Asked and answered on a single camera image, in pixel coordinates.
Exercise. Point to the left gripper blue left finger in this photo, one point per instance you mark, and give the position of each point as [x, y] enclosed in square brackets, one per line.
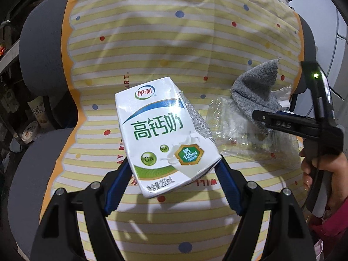
[115, 184]

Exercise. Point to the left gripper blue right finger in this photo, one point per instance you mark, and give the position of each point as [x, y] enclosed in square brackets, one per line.
[231, 181]

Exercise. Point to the clear plastic tray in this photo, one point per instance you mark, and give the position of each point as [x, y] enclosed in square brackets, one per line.
[235, 135]

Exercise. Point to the white milk carton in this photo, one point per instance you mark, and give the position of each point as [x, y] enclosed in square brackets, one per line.
[167, 143]

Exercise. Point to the grey fluffy cloth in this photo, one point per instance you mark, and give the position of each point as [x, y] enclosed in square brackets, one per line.
[252, 91]

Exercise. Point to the person's right hand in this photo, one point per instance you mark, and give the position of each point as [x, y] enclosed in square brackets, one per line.
[325, 178]

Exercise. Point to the yellow striped dotted cloth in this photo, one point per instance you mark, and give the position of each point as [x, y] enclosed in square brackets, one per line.
[174, 59]

